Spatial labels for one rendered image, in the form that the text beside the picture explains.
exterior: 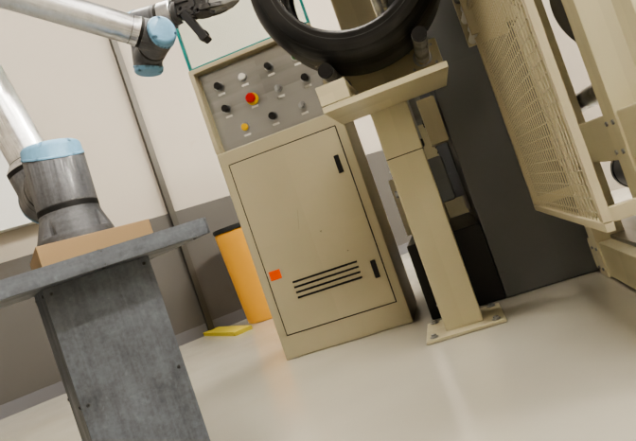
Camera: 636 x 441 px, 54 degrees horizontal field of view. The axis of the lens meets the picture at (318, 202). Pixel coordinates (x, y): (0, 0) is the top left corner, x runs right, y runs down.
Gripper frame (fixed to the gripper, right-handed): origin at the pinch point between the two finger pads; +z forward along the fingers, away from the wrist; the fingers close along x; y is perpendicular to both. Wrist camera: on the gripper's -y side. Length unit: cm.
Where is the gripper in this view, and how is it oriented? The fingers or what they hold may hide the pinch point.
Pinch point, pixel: (235, 3)
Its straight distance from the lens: 206.5
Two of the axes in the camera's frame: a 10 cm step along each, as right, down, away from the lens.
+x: 1.9, -0.3, 9.8
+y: -2.1, -9.8, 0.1
